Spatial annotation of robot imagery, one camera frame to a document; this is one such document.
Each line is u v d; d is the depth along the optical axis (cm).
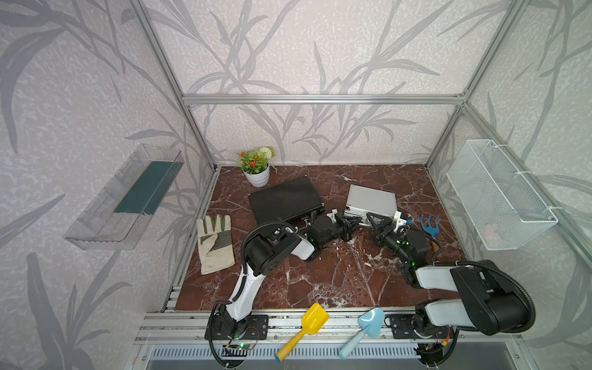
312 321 75
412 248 67
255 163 102
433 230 97
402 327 73
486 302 43
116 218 64
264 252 55
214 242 91
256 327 73
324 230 74
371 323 75
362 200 96
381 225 75
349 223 83
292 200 100
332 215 88
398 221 80
